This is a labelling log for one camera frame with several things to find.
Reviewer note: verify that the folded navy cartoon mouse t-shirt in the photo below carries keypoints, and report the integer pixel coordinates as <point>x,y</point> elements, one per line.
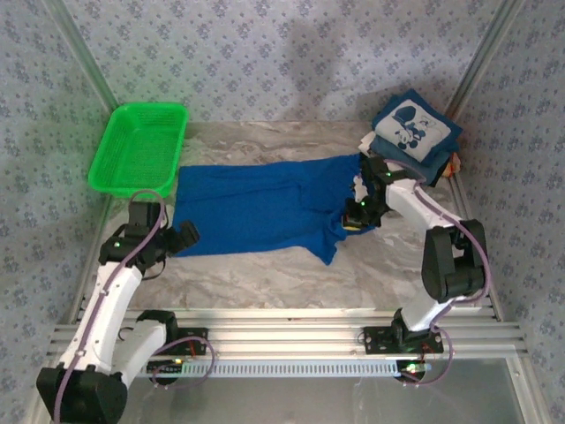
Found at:
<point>415,128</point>

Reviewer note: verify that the folded white black t-shirt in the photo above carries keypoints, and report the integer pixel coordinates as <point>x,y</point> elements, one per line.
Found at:
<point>364,143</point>

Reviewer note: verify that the green plastic basket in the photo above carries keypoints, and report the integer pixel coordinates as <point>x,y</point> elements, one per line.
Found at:
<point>137,150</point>

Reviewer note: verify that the black controller board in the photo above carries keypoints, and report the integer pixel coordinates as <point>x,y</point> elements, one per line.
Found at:
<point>165,371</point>
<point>415,375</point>

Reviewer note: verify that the folded slate blue t-shirt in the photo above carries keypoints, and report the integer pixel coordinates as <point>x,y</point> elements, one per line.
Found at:
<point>390,148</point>

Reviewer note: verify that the aluminium frame post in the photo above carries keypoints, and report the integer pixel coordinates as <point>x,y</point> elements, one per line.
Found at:
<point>483,57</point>
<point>85,57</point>

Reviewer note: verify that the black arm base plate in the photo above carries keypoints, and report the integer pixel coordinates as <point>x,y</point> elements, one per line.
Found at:
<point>194,342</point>
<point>375,340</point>

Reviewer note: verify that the folded dark navy t-shirt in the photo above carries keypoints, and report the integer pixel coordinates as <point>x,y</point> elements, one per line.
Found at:
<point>437,179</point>

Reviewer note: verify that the royal blue printed t-shirt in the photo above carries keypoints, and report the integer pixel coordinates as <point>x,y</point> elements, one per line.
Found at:
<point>256,207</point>

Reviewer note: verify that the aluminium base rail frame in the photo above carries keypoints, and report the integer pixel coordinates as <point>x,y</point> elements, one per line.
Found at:
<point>287,331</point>

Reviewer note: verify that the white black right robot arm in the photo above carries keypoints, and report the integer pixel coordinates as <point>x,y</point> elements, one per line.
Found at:
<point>410,203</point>

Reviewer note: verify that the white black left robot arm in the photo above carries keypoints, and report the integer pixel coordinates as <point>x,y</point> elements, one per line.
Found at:
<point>110,309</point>

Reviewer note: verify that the folded red orange t-shirt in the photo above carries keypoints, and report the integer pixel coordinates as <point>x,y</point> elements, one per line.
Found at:
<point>452,168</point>

